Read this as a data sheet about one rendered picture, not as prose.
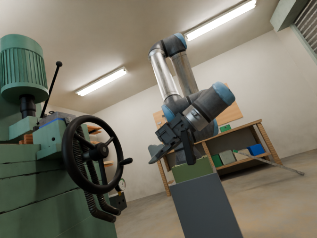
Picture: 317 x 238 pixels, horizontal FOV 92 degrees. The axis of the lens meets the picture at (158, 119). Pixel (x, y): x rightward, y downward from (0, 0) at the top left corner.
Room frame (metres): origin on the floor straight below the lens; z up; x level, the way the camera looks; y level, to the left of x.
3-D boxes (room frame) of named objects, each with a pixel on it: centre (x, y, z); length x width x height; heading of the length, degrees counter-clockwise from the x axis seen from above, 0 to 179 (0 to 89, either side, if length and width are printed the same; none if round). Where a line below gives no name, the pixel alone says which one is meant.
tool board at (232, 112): (3.70, -0.86, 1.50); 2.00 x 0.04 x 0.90; 76
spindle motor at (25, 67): (0.64, 0.57, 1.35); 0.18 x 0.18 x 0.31
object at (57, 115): (0.59, 0.39, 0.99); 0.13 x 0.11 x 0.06; 165
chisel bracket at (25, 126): (0.65, 0.59, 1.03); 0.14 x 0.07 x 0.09; 75
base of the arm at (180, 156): (1.13, -0.11, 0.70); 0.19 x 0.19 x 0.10
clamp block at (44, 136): (0.58, 0.39, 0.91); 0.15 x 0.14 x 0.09; 165
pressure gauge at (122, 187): (0.84, 0.30, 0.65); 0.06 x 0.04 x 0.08; 165
